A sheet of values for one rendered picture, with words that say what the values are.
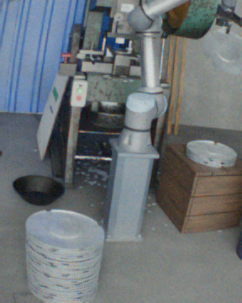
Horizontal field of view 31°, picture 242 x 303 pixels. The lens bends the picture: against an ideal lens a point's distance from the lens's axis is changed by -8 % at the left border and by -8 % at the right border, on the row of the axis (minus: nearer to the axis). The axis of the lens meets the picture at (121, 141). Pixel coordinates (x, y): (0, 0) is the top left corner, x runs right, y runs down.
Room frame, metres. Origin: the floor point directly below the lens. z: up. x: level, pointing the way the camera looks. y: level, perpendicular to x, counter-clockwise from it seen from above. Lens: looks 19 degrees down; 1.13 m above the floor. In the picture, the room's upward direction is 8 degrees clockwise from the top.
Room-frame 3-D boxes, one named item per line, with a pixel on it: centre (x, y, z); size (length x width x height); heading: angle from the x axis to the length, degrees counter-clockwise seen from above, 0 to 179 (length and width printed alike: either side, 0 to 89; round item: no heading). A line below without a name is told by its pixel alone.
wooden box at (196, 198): (2.28, -0.48, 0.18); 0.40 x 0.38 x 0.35; 19
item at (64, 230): (1.41, 0.16, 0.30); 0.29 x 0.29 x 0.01
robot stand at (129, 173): (1.99, -0.06, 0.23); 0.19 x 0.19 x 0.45; 15
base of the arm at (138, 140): (1.99, -0.06, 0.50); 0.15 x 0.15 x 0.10
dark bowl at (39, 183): (2.21, 0.41, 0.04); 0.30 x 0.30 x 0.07
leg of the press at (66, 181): (2.84, 0.39, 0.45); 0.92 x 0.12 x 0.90; 13
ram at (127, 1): (2.72, 0.08, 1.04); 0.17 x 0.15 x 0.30; 13
